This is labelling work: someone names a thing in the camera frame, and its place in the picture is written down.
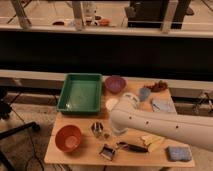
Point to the metal cup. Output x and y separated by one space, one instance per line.
97 129

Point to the purple bowl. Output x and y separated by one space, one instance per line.
115 84

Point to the yellow banana toy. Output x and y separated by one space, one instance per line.
152 142

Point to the small metal box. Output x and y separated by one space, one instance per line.
107 152

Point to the brown-red dried object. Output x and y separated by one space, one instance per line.
158 86

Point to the black-handled tool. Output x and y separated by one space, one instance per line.
131 147

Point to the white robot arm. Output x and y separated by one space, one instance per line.
193 130

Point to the white round lid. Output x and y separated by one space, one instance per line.
110 103

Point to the blue sponge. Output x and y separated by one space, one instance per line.
182 154

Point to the green plastic tray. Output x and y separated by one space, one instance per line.
81 94

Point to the red-orange bowl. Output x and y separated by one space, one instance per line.
68 138

